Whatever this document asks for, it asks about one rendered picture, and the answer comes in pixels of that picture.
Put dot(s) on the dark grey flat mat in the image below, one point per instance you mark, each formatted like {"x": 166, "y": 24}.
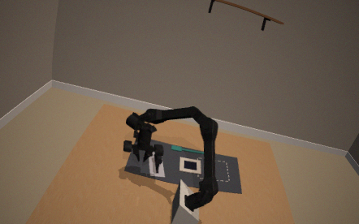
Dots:
{"x": 171, "y": 166}

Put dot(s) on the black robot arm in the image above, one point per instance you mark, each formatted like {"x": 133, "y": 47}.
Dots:
{"x": 209, "y": 131}

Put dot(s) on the cream tile with dark square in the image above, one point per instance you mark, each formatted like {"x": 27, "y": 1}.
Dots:
{"x": 189, "y": 165}

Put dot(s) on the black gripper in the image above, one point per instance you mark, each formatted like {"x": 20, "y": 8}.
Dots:
{"x": 143, "y": 145}

